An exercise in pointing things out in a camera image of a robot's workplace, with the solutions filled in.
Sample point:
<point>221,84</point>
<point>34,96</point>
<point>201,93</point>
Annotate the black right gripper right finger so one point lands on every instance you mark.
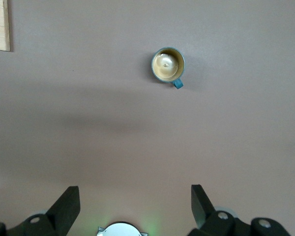
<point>204,214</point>

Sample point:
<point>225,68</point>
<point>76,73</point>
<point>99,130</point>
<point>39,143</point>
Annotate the dark teal ceramic cup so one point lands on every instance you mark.
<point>168,65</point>

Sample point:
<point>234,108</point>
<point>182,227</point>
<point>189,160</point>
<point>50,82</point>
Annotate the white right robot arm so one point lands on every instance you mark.
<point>120,231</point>

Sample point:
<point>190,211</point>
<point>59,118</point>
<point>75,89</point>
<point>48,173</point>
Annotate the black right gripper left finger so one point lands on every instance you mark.
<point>61,214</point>

